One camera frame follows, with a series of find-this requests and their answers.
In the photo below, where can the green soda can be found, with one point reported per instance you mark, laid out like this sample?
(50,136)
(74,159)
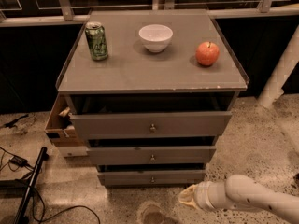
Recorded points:
(96,39)

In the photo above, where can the black pole stand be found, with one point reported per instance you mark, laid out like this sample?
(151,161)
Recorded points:
(20,217)

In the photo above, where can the cardboard box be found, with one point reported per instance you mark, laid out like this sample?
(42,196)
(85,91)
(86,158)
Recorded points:
(61,131)

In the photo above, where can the grey drawer cabinet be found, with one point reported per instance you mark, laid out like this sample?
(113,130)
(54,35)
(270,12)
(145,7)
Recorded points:
(135,80)

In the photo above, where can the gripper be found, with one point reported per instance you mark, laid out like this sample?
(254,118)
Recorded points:
(202,196)

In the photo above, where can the red apple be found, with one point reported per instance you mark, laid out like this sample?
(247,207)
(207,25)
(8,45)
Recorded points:
(207,53)

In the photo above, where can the grey bottom drawer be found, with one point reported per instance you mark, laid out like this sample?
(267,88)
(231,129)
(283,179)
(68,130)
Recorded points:
(151,178)

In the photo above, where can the grey middle drawer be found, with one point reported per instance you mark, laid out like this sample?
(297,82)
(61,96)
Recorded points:
(150,155)

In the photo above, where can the white ceramic bowl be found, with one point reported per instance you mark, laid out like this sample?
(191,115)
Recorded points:
(155,37)

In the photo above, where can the grey top drawer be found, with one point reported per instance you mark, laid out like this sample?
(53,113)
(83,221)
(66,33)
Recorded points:
(150,125)

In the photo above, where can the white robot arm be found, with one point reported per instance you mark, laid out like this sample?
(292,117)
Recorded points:
(239,192)

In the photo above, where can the metal railing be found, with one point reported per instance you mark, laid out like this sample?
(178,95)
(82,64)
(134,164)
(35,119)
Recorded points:
(32,12)

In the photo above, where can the grey drawer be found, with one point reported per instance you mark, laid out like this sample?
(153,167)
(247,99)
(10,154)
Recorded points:
(150,155)
(151,178)
(150,125)

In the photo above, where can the black power adapter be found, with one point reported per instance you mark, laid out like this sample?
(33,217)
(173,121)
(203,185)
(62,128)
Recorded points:
(18,161)

